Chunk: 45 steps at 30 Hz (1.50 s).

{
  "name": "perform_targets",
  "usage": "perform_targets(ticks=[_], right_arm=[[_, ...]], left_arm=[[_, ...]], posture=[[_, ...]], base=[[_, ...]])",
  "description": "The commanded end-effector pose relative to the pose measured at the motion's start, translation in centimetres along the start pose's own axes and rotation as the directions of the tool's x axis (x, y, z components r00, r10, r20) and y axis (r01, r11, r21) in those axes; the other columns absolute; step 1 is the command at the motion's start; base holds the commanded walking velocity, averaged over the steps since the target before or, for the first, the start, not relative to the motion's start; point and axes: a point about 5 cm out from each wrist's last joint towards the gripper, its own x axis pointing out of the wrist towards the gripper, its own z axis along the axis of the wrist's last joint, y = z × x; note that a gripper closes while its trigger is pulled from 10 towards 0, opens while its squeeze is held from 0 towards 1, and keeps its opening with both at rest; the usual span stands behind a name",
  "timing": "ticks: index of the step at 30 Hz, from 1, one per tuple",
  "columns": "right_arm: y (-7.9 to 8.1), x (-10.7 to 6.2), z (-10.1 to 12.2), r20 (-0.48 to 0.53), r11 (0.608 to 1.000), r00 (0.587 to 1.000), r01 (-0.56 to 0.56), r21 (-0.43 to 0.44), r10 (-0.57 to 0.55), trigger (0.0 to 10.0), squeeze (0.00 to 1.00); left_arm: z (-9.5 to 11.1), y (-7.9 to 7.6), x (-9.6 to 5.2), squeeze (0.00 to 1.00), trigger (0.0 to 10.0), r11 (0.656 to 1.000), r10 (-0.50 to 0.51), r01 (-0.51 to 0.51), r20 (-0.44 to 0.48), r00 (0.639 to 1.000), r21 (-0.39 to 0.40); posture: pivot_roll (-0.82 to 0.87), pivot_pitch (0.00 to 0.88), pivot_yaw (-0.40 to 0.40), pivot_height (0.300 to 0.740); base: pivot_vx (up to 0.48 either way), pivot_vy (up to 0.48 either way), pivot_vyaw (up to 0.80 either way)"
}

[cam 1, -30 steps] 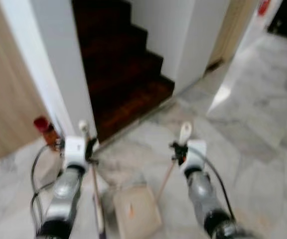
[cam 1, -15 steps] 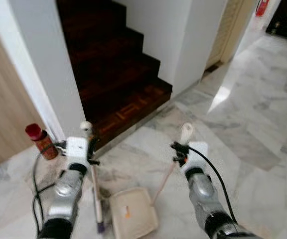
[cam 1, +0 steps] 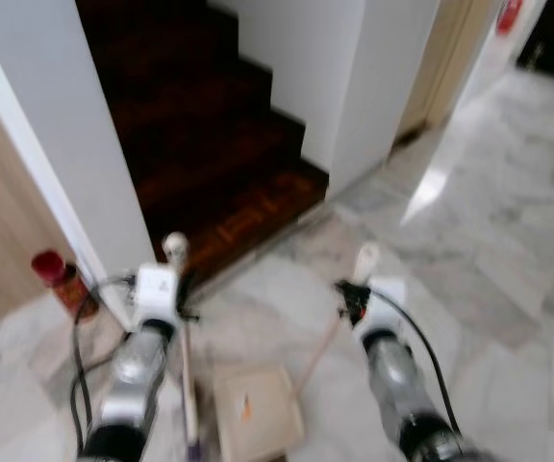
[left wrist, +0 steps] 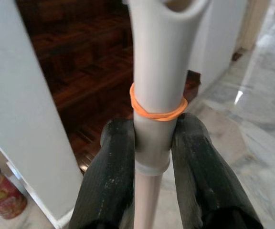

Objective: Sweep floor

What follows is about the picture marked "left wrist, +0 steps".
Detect orange rubber band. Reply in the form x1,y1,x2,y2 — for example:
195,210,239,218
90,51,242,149
129,83,189,123

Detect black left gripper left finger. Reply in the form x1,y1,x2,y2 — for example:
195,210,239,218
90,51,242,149
68,118,137,229

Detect broom with pale handle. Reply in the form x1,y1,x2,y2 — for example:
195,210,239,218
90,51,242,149
126,0,210,229

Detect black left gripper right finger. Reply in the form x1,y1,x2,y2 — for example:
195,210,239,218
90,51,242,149
171,112,264,229

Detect red cylindrical can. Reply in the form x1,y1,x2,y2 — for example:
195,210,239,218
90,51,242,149
0,162,28,220

